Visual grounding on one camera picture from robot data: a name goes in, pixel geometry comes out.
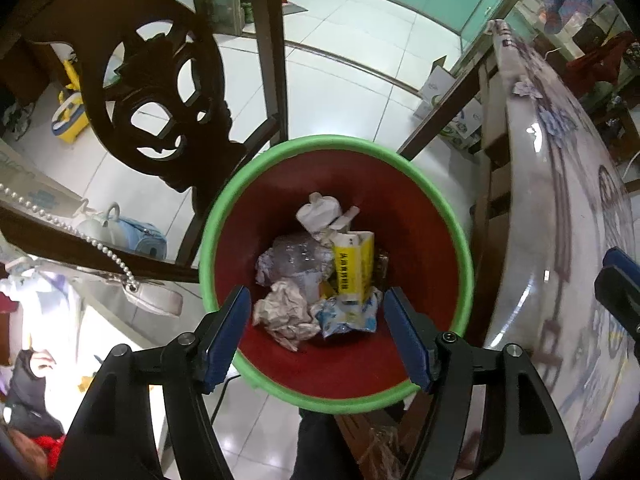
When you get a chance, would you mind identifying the blue white wrapper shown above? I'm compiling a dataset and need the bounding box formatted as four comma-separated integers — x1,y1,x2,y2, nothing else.
310,287,384,339

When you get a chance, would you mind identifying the carved dark wooden chair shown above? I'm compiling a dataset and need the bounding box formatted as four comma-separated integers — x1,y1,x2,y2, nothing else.
0,0,290,284

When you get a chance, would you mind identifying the grey newspaper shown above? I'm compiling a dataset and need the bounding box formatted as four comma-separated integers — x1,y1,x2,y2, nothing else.
251,280,322,352

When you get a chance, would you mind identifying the light blue bag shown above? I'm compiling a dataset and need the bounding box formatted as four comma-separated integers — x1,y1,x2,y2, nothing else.
75,201,169,262

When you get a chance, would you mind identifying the clear plastic wrap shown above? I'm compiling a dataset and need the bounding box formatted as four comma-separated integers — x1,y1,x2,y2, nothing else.
255,233,336,302

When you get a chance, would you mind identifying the green white cardboard box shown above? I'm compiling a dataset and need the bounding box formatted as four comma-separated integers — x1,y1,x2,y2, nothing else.
440,99,485,152

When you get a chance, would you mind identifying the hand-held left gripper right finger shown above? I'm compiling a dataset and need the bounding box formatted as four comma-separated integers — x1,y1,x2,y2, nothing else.
383,287,581,480

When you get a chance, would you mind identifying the wooden table frame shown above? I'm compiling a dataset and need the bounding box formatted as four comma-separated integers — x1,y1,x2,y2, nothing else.
397,52,511,241

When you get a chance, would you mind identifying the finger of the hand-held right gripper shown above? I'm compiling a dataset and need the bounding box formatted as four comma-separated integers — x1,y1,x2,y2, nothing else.
594,247,640,342

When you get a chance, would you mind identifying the yellow white plastic container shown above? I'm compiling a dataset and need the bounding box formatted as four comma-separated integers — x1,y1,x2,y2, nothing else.
51,59,92,144

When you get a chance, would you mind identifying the white handbag with pearl chain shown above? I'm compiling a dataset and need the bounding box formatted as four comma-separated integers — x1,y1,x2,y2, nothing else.
0,182,185,318

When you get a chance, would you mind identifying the dark red cloth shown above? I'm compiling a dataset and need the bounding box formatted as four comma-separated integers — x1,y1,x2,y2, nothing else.
565,32,640,98

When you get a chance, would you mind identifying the yellow white carton box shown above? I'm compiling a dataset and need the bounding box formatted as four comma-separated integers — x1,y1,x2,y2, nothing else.
331,230,376,307

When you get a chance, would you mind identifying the white tissue paper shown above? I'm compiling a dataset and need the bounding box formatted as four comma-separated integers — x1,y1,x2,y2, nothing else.
295,192,362,237

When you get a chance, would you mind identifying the red bin with green rim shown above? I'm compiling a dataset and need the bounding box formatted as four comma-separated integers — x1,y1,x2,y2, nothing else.
198,134,475,415

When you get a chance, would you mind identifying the person's dark trouser leg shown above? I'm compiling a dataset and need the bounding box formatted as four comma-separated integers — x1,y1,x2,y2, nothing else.
290,406,365,480

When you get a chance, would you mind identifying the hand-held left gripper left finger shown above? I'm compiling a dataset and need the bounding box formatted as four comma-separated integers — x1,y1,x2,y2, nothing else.
52,285,252,480

